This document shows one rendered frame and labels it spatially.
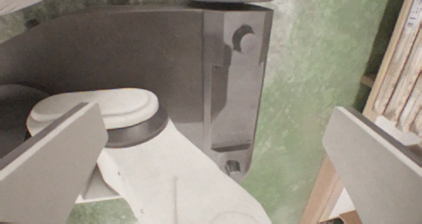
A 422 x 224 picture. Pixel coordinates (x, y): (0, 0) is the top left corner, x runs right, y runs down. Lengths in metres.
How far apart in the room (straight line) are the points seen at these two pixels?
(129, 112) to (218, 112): 0.24
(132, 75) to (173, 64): 0.09
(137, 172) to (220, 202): 0.13
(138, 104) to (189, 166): 0.13
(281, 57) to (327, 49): 0.17
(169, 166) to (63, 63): 0.32
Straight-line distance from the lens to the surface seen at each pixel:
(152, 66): 0.47
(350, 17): 0.85
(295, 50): 0.76
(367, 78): 0.97
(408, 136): 1.29
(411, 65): 0.86
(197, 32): 0.46
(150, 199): 0.28
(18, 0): 0.23
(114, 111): 0.35
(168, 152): 0.33
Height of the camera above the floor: 0.61
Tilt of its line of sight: 58 degrees down
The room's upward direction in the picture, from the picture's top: 160 degrees clockwise
